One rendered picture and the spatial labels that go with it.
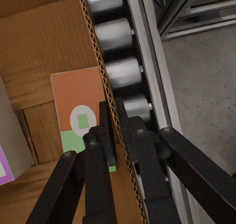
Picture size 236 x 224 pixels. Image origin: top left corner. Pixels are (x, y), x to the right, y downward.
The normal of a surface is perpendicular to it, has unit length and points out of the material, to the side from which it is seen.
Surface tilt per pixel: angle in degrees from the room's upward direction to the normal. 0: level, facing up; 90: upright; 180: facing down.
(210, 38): 0
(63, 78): 0
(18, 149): 90
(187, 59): 0
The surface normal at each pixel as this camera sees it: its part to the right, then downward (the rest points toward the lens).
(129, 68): -0.03, -0.11
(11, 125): 0.94, -0.34
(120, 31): 0.02, 0.10
